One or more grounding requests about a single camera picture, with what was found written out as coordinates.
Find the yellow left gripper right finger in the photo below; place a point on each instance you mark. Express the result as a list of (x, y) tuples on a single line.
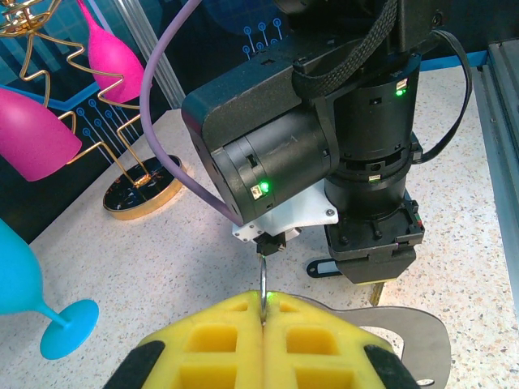
[(324, 364)]

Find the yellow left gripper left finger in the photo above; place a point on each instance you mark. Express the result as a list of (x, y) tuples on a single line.
[(211, 364)]

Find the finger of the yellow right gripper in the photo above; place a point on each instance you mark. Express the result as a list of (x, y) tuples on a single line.
[(377, 269)]

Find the brass key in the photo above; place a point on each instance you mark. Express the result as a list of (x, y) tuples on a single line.
[(377, 293)]

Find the black key tag white label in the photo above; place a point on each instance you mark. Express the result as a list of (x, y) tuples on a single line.
[(326, 267)]

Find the grey metal plate with holes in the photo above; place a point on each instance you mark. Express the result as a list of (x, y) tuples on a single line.
[(425, 320)]

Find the silver split keyring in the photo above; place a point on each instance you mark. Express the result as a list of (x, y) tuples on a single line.
[(262, 275)]

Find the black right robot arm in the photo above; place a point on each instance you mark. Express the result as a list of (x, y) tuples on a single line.
[(332, 16)]

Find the pink wine glass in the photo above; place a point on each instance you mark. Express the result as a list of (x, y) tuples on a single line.
[(109, 52), (28, 133)]

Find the cyan wine glass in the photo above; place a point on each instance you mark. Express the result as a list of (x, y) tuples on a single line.
[(16, 275)]

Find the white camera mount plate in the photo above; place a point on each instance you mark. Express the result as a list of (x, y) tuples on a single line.
[(308, 206)]

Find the aluminium extrusion post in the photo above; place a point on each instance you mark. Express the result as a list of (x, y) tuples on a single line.
[(138, 24)]

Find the aluminium extrusion rail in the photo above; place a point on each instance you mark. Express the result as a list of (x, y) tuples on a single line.
[(503, 142)]

